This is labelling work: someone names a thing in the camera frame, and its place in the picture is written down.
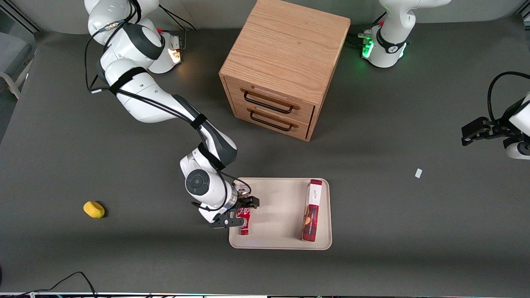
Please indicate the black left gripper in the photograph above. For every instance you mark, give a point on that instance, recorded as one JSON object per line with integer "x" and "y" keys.
{"x": 499, "y": 126}

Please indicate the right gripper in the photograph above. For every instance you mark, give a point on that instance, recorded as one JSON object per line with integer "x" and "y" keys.
{"x": 247, "y": 203}

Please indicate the red soda can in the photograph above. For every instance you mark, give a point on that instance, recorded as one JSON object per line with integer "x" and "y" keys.
{"x": 244, "y": 229}

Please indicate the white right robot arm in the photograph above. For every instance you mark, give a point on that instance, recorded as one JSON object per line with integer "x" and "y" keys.
{"x": 140, "y": 95}

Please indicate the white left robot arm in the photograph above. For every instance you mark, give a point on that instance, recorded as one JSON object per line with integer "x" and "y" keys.
{"x": 391, "y": 37}

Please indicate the white rectangular tray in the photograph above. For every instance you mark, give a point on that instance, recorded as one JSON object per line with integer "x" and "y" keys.
{"x": 277, "y": 215}

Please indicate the red snack box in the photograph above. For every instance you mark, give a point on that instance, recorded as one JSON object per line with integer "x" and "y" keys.
{"x": 311, "y": 223}

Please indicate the small white paper scrap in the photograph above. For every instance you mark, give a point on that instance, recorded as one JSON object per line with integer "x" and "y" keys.
{"x": 418, "y": 173}

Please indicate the yellow lemon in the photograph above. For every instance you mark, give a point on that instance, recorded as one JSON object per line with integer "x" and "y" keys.
{"x": 94, "y": 209}

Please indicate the wooden drawer cabinet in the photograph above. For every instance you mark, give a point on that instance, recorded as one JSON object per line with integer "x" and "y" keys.
{"x": 285, "y": 45}

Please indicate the grey chair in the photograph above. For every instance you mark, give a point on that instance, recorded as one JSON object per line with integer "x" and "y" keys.
{"x": 12, "y": 54}

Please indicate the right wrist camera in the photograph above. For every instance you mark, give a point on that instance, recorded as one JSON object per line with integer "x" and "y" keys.
{"x": 242, "y": 190}

